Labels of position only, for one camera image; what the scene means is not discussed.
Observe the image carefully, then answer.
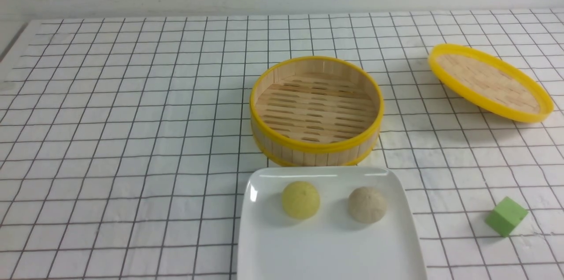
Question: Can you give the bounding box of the white checkered tablecloth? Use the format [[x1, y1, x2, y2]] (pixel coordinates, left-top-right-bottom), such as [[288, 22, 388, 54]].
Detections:
[[0, 8, 564, 280]]

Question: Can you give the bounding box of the bamboo steamer basket yellow rim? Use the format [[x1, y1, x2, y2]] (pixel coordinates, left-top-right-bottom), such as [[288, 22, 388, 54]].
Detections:
[[249, 56, 385, 166]]

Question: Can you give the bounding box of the white steamed bun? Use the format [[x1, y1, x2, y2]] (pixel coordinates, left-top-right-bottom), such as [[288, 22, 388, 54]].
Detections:
[[347, 186, 388, 224]]

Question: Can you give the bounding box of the white square plate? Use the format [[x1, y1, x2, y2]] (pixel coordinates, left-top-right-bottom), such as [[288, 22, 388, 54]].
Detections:
[[237, 166, 427, 280]]

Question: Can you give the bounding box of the green foam cube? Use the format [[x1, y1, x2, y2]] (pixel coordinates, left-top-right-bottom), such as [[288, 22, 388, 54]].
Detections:
[[485, 196, 528, 238]]

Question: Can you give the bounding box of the bamboo steamer lid yellow rim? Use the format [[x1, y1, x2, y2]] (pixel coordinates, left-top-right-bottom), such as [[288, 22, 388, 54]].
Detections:
[[428, 44, 554, 123]]

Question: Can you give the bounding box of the yellow steamed bun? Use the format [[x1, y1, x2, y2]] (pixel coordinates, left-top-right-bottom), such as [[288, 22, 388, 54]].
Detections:
[[281, 181, 320, 220]]

